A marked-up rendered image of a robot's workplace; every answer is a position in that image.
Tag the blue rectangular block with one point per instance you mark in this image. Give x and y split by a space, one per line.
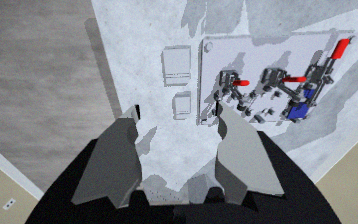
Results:
301 110

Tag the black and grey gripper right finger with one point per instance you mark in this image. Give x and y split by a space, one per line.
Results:
256 173

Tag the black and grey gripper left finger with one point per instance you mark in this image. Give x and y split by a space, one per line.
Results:
100 179

